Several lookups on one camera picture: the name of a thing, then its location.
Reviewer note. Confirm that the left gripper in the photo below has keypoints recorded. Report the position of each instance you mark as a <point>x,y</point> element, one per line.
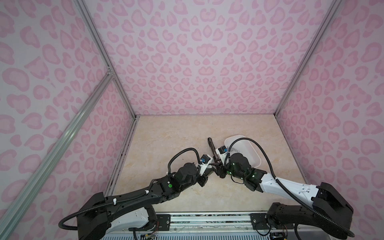
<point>205,177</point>

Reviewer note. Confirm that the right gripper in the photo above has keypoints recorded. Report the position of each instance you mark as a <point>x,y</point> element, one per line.
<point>219,170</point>

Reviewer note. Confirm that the black stapler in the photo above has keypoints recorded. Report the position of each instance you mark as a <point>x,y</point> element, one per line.
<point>216,157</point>

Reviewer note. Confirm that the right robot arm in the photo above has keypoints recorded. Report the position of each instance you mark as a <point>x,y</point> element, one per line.
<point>318,206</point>

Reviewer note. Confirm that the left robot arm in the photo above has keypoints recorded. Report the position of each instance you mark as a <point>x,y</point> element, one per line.
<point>134,211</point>

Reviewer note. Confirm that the white plastic bin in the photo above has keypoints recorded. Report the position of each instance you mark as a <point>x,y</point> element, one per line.
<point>245,148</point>

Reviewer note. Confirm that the left mounting plate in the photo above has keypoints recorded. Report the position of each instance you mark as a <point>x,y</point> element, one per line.
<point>162,222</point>

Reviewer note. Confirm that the mounting plate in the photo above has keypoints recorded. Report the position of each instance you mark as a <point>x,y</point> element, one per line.
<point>162,222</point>
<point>259,221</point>

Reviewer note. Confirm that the right mounting plate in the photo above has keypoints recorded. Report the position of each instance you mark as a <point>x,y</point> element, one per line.
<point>259,221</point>

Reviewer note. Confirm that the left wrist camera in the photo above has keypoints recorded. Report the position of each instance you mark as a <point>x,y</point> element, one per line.
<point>205,164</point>

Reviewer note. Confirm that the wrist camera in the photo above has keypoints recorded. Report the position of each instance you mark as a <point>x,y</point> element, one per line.
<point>222,150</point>
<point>205,164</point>

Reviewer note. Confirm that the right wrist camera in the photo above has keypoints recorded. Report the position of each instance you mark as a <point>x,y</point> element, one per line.
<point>222,150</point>

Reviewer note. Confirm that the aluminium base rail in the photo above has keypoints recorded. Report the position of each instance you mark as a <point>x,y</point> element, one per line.
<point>219,226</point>

